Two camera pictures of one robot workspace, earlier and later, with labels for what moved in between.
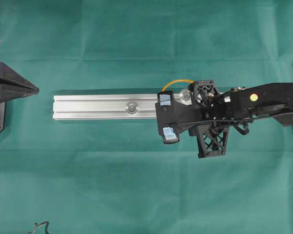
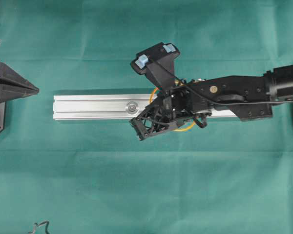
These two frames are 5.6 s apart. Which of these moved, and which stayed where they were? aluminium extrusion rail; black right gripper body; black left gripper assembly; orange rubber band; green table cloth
Moved: black right gripper body; orange rubber band
Stayed: black left gripper assembly; aluminium extrusion rail; green table cloth
